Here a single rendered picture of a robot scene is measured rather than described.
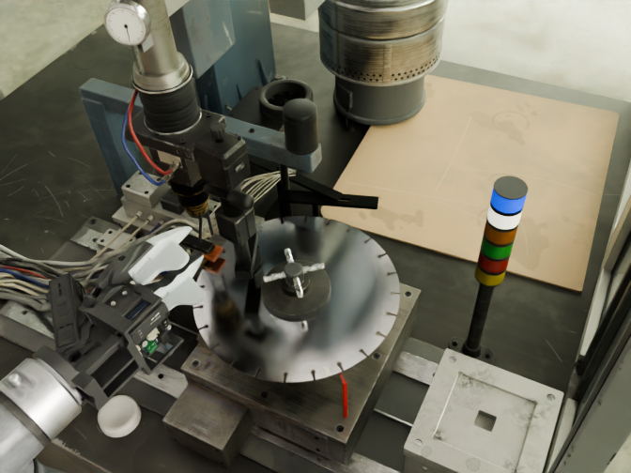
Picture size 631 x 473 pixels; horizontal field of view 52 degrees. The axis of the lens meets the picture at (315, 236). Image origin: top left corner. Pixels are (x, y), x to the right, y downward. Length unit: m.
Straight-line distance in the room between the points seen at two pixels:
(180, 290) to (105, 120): 0.69
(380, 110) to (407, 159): 0.15
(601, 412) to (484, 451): 0.41
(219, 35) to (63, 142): 0.82
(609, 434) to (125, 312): 0.45
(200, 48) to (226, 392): 0.54
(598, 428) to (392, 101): 1.13
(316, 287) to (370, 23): 0.65
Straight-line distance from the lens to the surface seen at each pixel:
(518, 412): 1.01
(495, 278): 1.02
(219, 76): 1.56
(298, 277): 0.99
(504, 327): 1.27
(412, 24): 1.46
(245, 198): 0.79
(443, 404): 0.99
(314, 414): 1.03
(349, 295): 1.02
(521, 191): 0.90
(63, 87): 1.98
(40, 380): 0.66
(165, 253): 0.72
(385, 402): 1.15
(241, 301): 1.03
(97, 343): 0.69
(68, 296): 0.74
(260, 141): 1.15
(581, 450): 0.64
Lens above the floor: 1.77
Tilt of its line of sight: 48 degrees down
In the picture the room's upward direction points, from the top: 4 degrees counter-clockwise
